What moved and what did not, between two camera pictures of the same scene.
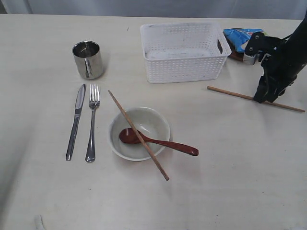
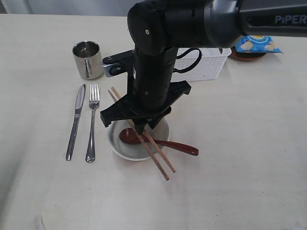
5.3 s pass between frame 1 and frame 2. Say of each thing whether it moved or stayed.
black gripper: moved
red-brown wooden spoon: stayed
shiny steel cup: stayed
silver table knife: stayed
